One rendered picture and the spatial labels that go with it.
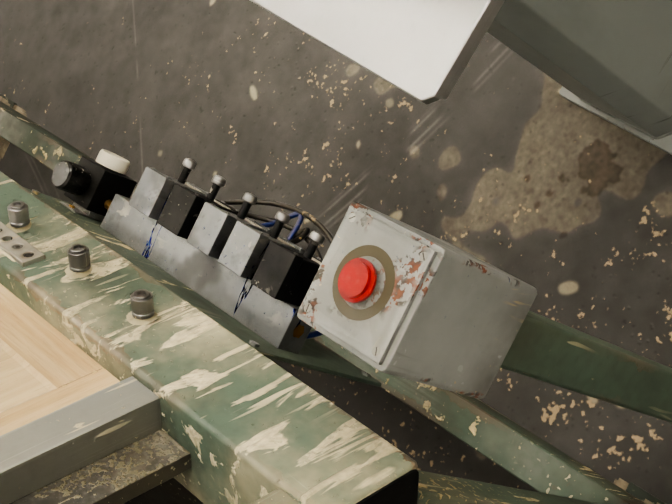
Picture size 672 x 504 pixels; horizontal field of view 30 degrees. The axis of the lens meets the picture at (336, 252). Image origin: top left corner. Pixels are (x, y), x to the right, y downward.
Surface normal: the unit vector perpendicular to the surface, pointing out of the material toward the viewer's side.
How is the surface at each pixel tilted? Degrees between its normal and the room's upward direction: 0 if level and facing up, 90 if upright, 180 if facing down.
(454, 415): 0
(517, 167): 0
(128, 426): 90
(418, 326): 90
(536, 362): 90
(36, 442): 55
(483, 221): 0
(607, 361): 90
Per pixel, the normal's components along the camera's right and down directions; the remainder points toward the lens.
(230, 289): -0.61, -0.23
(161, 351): 0.01, -0.86
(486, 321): 0.66, 0.38
